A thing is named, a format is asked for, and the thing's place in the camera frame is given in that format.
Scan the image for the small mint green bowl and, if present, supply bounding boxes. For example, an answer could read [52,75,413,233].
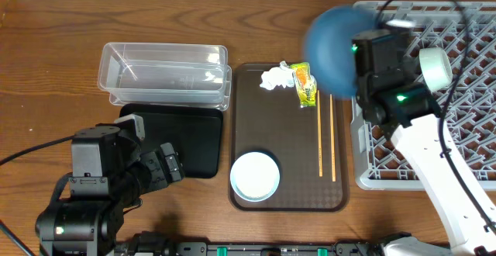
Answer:
[418,47,453,92]

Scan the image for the large dark blue bowl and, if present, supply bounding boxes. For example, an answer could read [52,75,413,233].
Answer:
[304,5,375,99]

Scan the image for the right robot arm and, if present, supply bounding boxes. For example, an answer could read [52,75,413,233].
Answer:
[352,29,495,255]

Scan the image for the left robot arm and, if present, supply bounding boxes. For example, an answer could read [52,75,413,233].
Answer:
[36,121,184,255]

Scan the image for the grey dishwasher rack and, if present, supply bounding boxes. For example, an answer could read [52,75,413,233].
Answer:
[350,1,495,191]

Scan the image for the black plastic bin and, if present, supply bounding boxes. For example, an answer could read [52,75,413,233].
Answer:
[119,104,223,178]

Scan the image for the yellow green snack wrapper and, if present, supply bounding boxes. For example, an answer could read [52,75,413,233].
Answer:
[290,62,317,107]

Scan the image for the clear plastic bin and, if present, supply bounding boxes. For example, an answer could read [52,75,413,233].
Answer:
[98,42,232,111]

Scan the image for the crumpled white tissue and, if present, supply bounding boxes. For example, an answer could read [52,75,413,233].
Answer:
[260,61,295,91]

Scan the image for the brown plastic serving tray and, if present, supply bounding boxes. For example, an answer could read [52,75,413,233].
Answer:
[229,64,349,213]

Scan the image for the left wooden chopstick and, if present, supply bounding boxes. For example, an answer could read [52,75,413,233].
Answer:
[316,90,323,177]

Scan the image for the wooden chopstick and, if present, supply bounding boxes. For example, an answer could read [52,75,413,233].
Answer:
[316,90,323,177]
[329,95,336,182]

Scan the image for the right wooden chopstick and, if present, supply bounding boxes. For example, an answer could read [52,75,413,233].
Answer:
[329,95,336,182]

